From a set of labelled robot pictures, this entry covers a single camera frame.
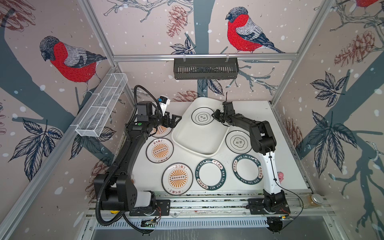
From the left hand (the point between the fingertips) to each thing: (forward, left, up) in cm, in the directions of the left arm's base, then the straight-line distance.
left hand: (173, 114), depth 78 cm
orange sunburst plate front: (-25, -1, -28) cm, 37 cm away
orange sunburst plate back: (+8, +12, -27) cm, 31 cm away
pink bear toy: (-25, -59, -25) cm, 69 cm away
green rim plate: (-23, -20, -27) cm, 40 cm away
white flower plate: (-2, -41, -27) cm, 49 cm away
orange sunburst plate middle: (-7, +12, -28) cm, 31 cm away
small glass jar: (-38, -66, -17) cm, 78 cm away
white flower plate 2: (+21, -17, -26) cm, 38 cm away
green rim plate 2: (-19, -43, -29) cm, 55 cm away
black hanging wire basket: (+42, -20, +1) cm, 47 cm away
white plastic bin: (+8, -12, -29) cm, 33 cm away
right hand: (+19, -24, -24) cm, 39 cm away
